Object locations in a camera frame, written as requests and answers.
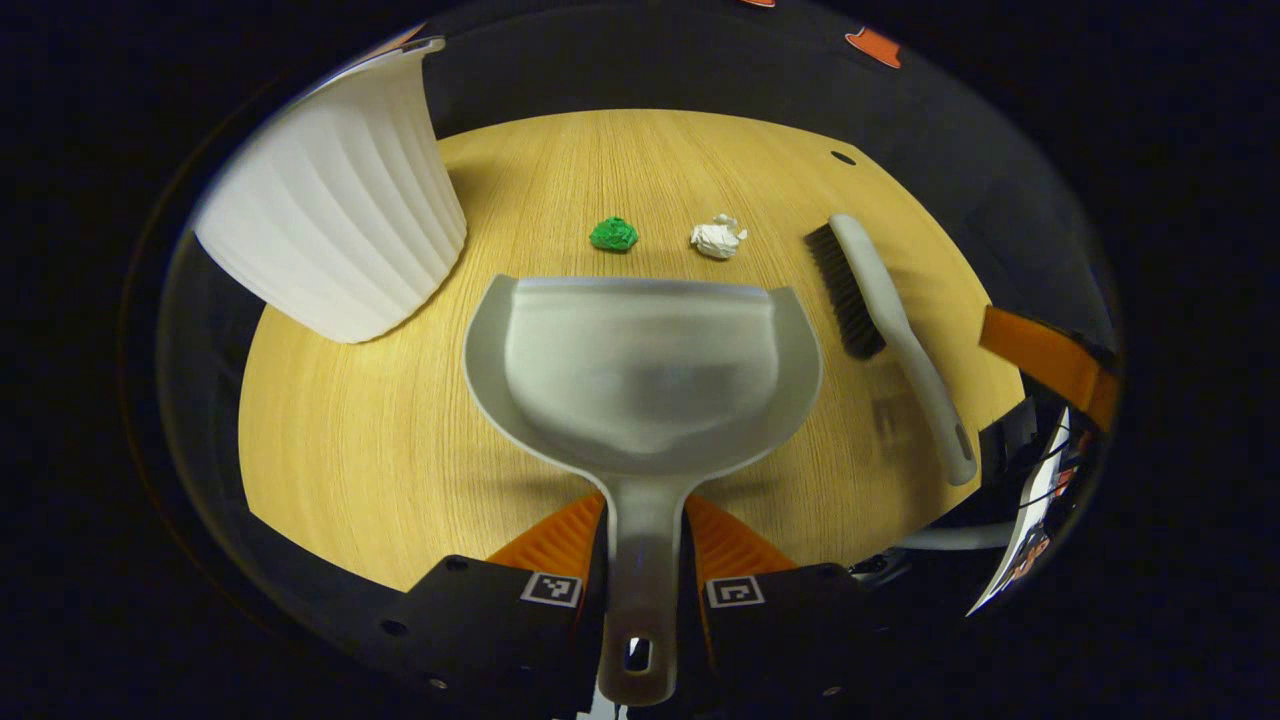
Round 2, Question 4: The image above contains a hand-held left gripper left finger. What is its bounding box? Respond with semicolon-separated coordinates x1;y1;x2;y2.
375;490;608;716

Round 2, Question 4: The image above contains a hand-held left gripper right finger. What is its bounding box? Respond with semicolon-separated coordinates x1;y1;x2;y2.
683;493;901;716

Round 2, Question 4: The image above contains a grey dustpan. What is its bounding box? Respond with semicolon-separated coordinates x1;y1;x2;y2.
463;275;824;707

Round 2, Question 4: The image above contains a white paper ball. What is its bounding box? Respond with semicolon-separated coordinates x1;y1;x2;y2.
690;213;748;261

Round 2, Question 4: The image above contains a green paper ball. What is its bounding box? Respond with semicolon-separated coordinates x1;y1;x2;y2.
588;216;640;253

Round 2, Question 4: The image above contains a white ribbed garbage bin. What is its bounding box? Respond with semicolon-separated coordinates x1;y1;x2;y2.
193;37;469;345

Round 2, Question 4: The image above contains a wooden desktop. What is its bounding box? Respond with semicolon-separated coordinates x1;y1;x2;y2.
238;108;1028;593

